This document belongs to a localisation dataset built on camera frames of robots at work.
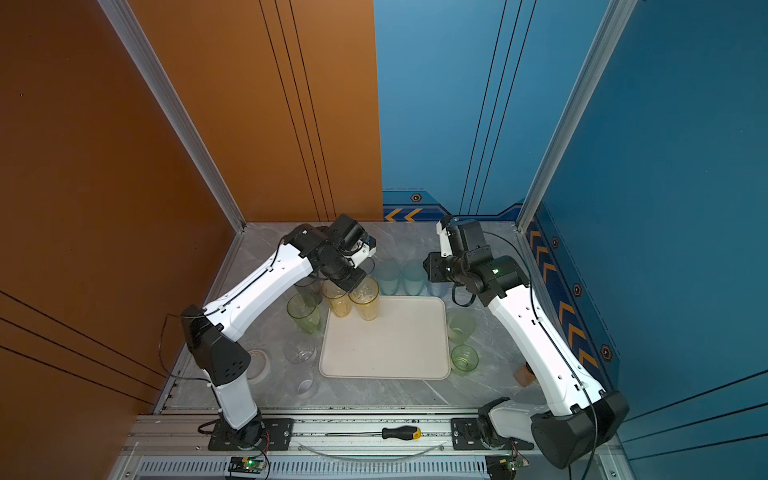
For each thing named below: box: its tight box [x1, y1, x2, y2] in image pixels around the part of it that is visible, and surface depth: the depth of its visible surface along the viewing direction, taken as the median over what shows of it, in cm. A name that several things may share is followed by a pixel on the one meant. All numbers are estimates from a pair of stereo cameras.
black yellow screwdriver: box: [325, 425, 423, 440], surface depth 74 cm
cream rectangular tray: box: [318, 296, 451, 380], surface depth 91 cm
